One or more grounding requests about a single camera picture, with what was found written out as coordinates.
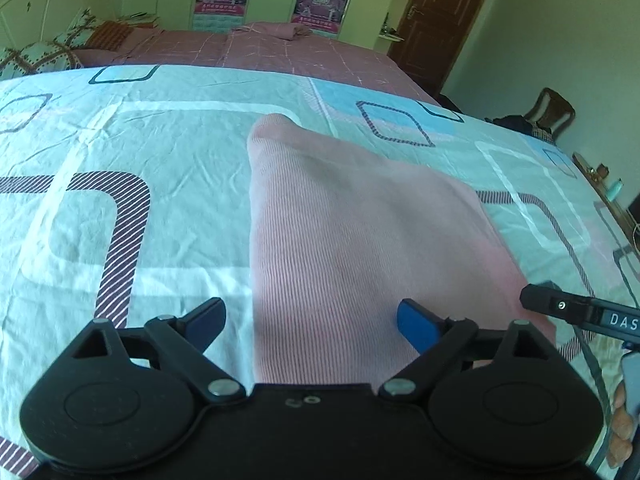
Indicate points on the dark clothes pile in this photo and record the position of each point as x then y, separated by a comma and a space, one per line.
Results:
520, 125

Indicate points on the cream floral headboard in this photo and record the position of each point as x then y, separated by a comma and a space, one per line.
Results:
35, 5

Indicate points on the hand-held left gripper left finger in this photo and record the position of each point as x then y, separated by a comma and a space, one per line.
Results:
207, 322

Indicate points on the folded pink cloth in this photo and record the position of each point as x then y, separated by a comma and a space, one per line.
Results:
272, 30

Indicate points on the pink checked bedsheet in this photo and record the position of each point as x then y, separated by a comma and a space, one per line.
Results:
280, 55

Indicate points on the teal bottle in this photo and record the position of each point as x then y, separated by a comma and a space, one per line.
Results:
614, 188

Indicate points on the white wall shelf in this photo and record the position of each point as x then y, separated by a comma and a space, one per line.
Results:
400, 10

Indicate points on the pink knit sweater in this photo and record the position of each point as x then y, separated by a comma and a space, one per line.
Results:
340, 240

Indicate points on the brown striped pillow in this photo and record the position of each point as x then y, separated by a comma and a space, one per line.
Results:
110, 35

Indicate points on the wooden chair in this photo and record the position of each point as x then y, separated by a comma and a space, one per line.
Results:
550, 110

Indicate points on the brown wooden door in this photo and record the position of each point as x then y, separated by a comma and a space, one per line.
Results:
440, 20

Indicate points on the printed light blue bedsheet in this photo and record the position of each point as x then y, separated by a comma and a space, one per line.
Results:
125, 125

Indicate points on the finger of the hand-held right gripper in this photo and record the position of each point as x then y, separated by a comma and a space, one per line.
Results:
555, 302

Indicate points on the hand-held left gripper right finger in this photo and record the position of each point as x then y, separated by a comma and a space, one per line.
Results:
417, 327

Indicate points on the person's right hand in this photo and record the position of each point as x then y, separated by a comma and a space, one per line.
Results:
622, 430

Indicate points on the wooden side table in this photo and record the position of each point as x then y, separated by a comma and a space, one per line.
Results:
610, 200

